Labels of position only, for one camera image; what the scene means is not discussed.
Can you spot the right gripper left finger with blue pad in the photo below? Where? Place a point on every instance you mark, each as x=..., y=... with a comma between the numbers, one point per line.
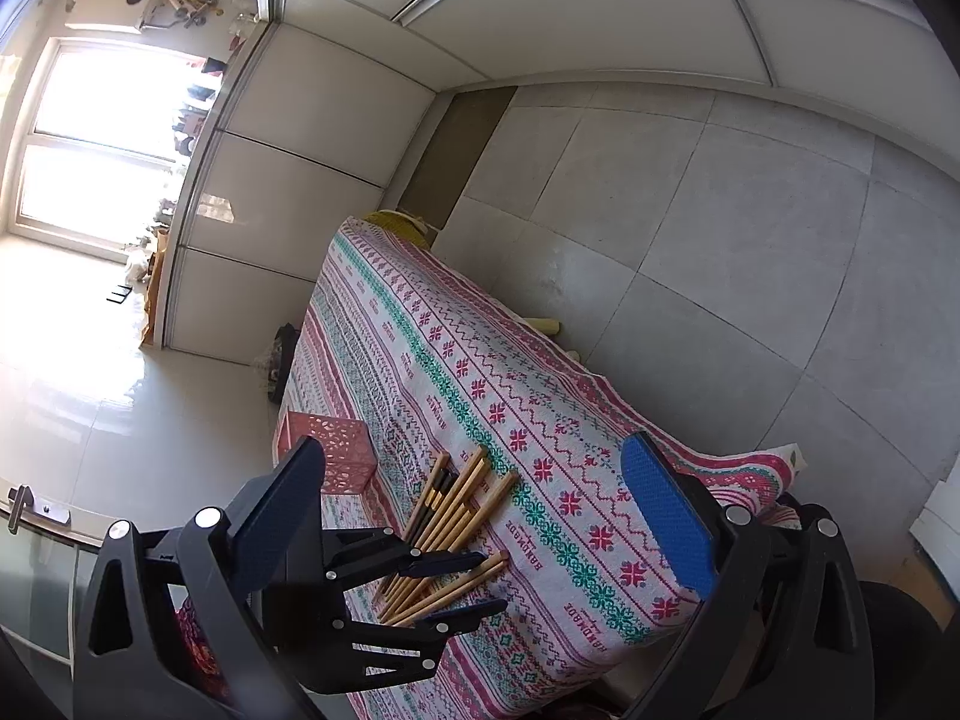
x=132, y=659

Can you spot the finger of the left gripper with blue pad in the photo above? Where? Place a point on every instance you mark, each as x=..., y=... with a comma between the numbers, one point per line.
x=351, y=656
x=357, y=556

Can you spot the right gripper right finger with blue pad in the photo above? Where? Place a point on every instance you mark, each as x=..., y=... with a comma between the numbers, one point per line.
x=781, y=628

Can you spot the pink perforated utensil basket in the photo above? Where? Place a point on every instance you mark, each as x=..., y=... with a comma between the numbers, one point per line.
x=350, y=461

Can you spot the black chopstick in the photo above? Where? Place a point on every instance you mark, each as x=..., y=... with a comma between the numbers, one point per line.
x=443, y=485

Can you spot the white lower kitchen cabinets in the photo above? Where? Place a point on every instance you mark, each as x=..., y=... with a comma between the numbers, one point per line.
x=306, y=134

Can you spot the bright kitchen window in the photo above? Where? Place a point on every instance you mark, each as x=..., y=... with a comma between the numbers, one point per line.
x=103, y=141

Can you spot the glass sliding door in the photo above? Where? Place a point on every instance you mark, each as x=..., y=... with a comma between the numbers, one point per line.
x=44, y=580

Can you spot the patterned striped tablecloth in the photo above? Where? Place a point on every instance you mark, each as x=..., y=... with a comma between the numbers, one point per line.
x=432, y=365

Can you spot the black trash bin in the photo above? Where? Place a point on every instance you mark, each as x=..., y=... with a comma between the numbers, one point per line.
x=275, y=365

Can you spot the yellow stool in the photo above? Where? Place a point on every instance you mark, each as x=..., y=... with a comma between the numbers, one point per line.
x=410, y=228

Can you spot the brown floor mat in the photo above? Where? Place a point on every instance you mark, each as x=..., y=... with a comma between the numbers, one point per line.
x=452, y=152

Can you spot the silver door handle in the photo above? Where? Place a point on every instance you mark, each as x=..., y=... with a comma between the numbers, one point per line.
x=24, y=503

